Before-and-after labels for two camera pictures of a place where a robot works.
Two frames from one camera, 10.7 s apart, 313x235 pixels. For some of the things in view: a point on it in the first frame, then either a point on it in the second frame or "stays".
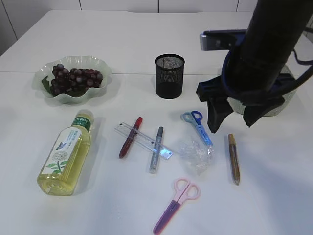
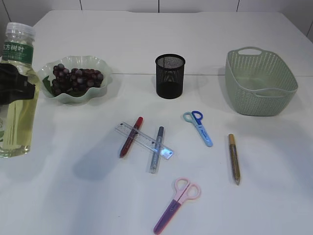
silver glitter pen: (156, 152) stays
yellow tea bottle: (64, 159) -> (19, 119)
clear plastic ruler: (144, 140) stays
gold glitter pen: (234, 162) stays
